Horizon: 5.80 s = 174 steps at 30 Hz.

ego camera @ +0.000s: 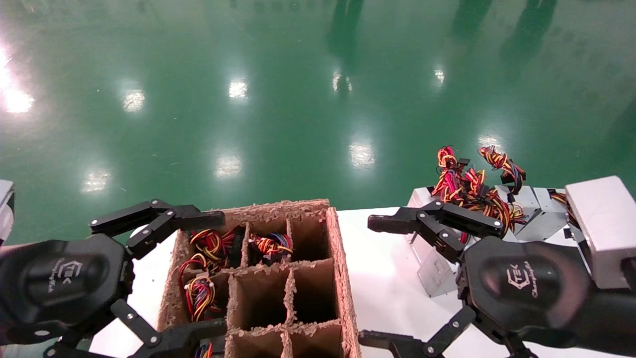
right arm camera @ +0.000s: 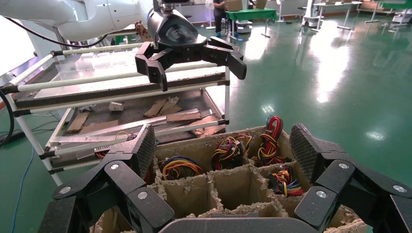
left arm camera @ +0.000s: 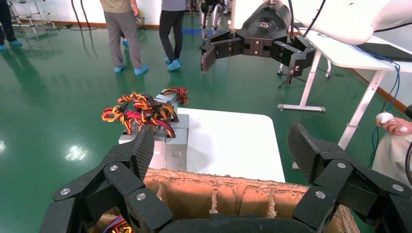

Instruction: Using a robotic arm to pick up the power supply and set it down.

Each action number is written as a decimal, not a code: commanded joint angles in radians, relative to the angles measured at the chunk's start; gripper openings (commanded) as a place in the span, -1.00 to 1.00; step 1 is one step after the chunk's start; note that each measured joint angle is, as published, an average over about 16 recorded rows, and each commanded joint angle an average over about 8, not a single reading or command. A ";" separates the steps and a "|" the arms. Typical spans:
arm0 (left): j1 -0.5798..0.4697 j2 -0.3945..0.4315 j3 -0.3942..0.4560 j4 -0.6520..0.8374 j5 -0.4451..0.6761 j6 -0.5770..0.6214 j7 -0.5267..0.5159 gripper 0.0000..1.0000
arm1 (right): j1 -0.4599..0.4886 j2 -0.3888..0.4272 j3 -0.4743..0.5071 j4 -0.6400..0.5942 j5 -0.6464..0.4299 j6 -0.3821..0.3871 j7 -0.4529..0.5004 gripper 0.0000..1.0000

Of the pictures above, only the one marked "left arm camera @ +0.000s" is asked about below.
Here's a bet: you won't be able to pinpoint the person in black trousers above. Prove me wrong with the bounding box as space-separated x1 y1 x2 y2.
158 0 188 72

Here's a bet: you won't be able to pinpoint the black flat device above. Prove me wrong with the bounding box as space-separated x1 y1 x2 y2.
356 42 412 62

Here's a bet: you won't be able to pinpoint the black hanging floor cables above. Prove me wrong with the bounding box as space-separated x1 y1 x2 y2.
70 0 98 32

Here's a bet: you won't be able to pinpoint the blue cable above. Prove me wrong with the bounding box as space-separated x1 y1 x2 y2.
349 44 401 168

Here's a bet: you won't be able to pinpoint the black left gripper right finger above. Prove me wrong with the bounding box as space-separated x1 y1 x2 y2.
287 123 412 233

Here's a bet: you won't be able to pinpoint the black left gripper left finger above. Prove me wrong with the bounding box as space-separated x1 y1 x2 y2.
38 124 173 233

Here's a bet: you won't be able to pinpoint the long black arm cable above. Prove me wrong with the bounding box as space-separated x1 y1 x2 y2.
302 0 412 38

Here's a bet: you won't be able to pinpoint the white desk with legs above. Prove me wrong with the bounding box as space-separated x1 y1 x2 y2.
277 22 412 169

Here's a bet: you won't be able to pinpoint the silver black background robot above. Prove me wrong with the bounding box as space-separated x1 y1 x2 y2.
198 0 226 39

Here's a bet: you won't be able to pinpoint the brown cardboard divider box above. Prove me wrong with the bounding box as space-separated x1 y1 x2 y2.
88 167 361 233

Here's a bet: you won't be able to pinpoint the small white round object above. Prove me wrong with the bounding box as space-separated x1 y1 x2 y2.
376 112 395 125

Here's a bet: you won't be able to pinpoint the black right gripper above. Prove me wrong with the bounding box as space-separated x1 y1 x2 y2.
200 1 317 86

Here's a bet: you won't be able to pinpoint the person in navy trousers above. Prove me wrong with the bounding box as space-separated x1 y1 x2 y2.
0 0 22 52

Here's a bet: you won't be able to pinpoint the white metal frame cart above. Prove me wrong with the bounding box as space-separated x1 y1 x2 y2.
7 0 58 34

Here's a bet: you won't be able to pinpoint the seated person in white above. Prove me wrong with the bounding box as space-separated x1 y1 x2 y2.
372 111 412 189

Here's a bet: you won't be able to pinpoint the grey power supply with wires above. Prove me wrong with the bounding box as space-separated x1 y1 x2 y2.
173 113 190 130
154 87 190 113
102 215 133 233
166 128 189 171
101 92 179 170

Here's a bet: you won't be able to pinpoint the person in grey trousers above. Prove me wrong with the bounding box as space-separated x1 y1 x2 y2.
99 0 149 77

